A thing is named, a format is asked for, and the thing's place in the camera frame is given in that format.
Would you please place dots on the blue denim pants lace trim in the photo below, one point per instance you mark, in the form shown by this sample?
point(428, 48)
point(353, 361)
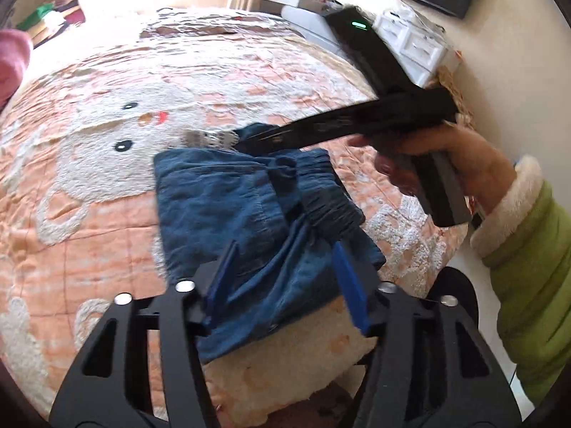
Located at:
point(285, 212)

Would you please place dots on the green sleeve right forearm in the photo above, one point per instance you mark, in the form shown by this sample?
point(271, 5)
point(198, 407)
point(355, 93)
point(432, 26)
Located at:
point(525, 244)

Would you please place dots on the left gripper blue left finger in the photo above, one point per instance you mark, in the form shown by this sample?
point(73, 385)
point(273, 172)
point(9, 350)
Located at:
point(220, 278)

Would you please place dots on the pile of folded clothes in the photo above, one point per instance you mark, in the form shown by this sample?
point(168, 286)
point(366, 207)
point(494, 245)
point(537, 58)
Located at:
point(51, 20)

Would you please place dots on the white drawer cabinet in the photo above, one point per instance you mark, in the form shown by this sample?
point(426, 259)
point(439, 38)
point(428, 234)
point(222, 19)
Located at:
point(420, 46)

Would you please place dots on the pink blanket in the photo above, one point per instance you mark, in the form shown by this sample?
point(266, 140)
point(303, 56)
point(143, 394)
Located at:
point(15, 52)

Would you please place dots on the peach snowman bedspread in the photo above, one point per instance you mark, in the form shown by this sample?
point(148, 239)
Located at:
point(78, 215)

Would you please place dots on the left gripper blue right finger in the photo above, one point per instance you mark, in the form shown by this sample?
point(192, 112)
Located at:
point(352, 277)

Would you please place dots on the right hand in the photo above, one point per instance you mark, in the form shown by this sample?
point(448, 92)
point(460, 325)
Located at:
point(485, 174)

